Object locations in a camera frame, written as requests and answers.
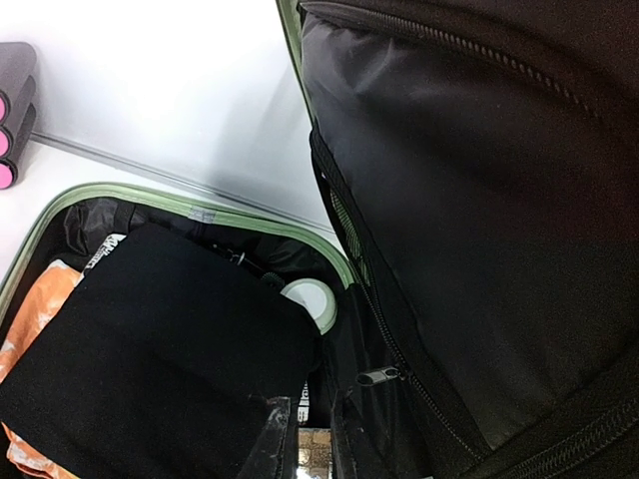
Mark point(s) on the white round jar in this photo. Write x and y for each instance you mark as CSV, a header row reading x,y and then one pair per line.
x,y
316,298

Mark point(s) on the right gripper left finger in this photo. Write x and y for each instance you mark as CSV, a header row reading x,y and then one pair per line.
x,y
275,455

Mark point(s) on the black pink drawer organizer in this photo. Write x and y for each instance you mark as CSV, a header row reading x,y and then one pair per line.
x,y
18,114

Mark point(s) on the green hard-shell suitcase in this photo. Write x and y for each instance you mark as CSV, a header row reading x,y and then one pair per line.
x,y
463,175

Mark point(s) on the orange snack bag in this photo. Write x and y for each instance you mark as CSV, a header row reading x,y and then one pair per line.
x,y
41,303

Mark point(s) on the newspaper print garment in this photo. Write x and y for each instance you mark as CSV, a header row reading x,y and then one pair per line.
x,y
107,246

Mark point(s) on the black item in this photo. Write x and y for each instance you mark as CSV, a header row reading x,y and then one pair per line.
x,y
160,364

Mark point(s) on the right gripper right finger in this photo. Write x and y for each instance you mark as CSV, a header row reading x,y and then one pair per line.
x,y
353,453

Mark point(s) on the black brush in suitcase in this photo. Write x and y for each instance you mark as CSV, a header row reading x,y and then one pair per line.
x,y
241,259

